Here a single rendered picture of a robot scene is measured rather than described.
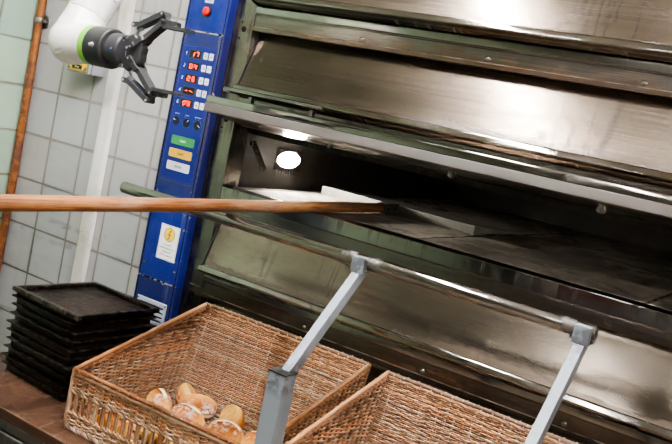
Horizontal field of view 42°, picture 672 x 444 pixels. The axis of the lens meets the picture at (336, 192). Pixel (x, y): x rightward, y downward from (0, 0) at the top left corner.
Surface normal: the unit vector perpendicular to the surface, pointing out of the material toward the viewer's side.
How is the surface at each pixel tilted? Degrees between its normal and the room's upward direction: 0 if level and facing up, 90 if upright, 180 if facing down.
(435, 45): 90
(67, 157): 90
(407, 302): 70
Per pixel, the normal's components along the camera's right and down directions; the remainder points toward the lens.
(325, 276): -0.43, -0.36
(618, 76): -0.53, -0.03
